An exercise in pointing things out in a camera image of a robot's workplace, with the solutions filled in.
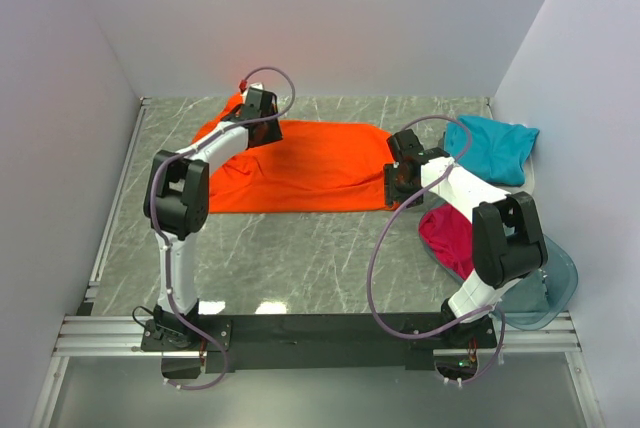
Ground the orange t shirt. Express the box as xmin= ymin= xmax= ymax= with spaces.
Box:
xmin=209 ymin=120 xmax=392 ymax=214

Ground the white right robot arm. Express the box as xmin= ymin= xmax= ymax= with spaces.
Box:
xmin=384 ymin=129 xmax=548 ymax=347

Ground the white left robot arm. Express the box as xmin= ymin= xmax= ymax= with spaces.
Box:
xmin=143 ymin=84 xmax=283 ymax=350

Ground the magenta t shirt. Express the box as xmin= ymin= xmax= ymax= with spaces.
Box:
xmin=418 ymin=203 xmax=474 ymax=281

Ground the teal folded t shirt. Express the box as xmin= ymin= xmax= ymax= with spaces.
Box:
xmin=458 ymin=115 xmax=540 ymax=187

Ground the white folded t shirt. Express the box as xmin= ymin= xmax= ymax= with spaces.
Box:
xmin=521 ymin=158 xmax=535 ymax=194

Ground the teal grey t shirt in bin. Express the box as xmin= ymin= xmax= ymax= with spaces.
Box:
xmin=501 ymin=270 xmax=549 ymax=315

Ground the blue transparent plastic bin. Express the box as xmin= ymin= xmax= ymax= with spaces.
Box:
xmin=419 ymin=202 xmax=578 ymax=331

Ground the black base crossbar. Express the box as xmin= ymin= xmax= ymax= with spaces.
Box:
xmin=141 ymin=314 xmax=497 ymax=373

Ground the aluminium frame rail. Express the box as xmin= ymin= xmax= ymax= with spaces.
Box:
xmin=52 ymin=96 xmax=151 ymax=359

